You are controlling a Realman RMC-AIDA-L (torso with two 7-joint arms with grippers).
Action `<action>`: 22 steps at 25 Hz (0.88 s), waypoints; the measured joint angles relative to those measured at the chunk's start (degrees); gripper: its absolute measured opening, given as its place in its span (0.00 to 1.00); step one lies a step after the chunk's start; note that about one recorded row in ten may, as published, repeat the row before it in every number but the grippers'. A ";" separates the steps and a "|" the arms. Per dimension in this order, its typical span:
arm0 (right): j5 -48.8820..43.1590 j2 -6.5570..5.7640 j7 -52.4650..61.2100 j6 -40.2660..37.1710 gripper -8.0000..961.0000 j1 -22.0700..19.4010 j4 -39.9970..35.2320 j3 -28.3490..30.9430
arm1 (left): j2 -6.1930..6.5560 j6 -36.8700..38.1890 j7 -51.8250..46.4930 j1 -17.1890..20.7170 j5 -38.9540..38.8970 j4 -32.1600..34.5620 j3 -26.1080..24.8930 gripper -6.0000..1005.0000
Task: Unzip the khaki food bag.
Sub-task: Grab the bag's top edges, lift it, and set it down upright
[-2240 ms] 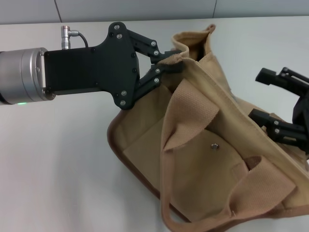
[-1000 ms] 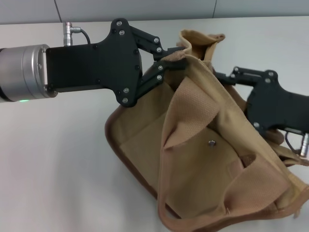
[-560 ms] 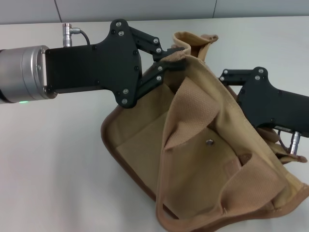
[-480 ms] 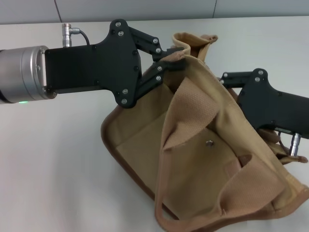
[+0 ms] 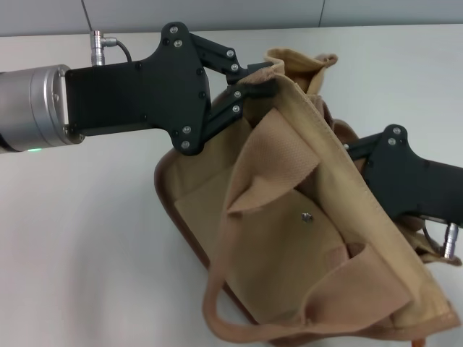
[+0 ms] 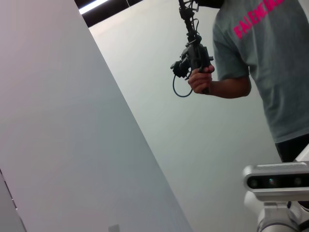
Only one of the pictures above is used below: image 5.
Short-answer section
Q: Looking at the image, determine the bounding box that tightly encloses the gripper connector cable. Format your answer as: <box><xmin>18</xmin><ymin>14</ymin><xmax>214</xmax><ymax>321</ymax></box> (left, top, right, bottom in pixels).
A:
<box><xmin>419</xmin><ymin>215</ymin><xmax>461</xmax><ymax>262</ymax></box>
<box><xmin>90</xmin><ymin>30</ymin><xmax>133</xmax><ymax>68</ymax></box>

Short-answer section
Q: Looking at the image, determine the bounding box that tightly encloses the left gripper connector cable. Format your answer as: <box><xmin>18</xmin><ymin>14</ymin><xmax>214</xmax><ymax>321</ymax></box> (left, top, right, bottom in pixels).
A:
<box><xmin>90</xmin><ymin>30</ymin><xmax>133</xmax><ymax>68</ymax></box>

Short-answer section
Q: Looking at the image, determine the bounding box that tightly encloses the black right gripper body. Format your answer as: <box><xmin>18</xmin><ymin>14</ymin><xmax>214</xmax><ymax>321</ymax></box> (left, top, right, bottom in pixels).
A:
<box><xmin>363</xmin><ymin>124</ymin><xmax>463</xmax><ymax>226</ymax></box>

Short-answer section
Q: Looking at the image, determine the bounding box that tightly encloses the khaki canvas food bag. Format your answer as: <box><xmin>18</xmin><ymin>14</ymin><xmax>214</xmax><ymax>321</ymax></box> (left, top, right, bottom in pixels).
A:
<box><xmin>153</xmin><ymin>46</ymin><xmax>463</xmax><ymax>347</ymax></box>

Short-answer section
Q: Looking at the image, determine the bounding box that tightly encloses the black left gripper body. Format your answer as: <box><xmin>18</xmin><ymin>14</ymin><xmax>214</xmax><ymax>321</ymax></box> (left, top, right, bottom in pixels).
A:
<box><xmin>64</xmin><ymin>21</ymin><xmax>212</xmax><ymax>158</ymax></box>

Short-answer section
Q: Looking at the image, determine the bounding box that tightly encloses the right gripper connector cable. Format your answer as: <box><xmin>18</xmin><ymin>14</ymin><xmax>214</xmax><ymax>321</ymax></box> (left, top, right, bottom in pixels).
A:
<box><xmin>419</xmin><ymin>215</ymin><xmax>461</xmax><ymax>262</ymax></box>

